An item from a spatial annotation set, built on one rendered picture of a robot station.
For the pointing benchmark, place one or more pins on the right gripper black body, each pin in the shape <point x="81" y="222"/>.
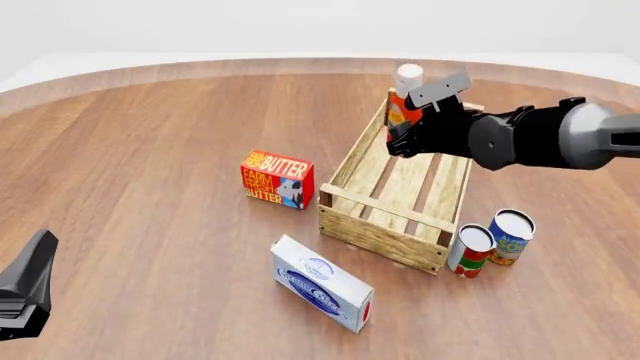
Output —
<point x="447" y="131"/>

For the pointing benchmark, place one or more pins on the ketchup bottle with white cap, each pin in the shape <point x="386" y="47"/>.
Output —
<point x="400" y="108"/>

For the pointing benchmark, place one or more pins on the white blue cream cheese box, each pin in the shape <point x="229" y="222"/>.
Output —
<point x="320" y="281"/>

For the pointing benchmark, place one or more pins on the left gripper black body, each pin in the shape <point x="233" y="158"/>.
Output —
<point x="20" y="318"/>

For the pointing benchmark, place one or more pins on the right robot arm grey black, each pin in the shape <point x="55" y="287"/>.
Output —
<point x="550" y="135"/>

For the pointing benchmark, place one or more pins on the red butter box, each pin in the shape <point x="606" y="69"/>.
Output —
<point x="275" y="180"/>

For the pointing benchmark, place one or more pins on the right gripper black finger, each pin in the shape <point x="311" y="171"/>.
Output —
<point x="407" y="144"/>

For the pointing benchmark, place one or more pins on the tomato tin red green label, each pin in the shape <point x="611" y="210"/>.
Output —
<point x="470" y="255"/>

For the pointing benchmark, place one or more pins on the soup tin blue label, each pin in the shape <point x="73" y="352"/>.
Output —
<point x="512" y="236"/>

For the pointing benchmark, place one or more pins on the small grey plate on stalk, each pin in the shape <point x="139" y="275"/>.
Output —
<point x="440" y="90"/>

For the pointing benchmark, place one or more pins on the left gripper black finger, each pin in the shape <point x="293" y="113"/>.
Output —
<point x="31" y="262"/>

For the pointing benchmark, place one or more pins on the wooden slat tray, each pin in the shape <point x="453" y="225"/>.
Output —
<point x="395" y="210"/>

